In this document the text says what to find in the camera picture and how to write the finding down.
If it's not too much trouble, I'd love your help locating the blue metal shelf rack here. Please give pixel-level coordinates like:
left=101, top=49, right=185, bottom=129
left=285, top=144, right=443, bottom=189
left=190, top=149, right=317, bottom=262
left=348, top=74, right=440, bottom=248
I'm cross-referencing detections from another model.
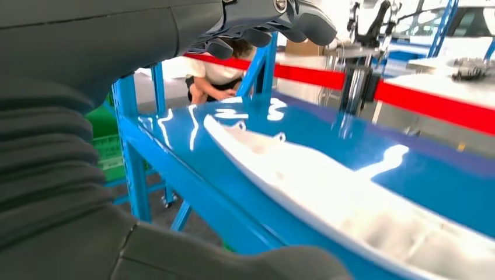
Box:
left=111, top=31, right=495, bottom=280

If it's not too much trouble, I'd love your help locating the person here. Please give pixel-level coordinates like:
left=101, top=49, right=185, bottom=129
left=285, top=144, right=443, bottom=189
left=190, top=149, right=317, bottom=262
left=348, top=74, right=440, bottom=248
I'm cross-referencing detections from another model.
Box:
left=184, top=37, right=257, bottom=106

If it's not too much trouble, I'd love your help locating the green plastic crate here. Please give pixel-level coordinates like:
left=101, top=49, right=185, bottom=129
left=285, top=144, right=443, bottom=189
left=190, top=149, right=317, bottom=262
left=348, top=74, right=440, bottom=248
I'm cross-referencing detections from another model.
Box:
left=85, top=94, right=150, bottom=183

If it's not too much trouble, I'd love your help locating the red barrier belt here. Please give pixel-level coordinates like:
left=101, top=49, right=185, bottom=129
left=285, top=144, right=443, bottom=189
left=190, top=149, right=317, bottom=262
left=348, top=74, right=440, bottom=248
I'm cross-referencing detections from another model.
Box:
left=183, top=51, right=495, bottom=137

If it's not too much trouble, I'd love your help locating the white table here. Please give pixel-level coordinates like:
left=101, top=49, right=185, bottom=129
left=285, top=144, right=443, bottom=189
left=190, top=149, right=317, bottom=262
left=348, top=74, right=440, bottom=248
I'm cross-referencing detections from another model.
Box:
left=373, top=71, right=495, bottom=125

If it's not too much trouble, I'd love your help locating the black stanchion post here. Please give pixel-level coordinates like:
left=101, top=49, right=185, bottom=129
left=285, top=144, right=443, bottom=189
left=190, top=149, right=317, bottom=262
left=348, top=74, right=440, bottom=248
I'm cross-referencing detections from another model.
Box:
left=339, top=63, right=382, bottom=117

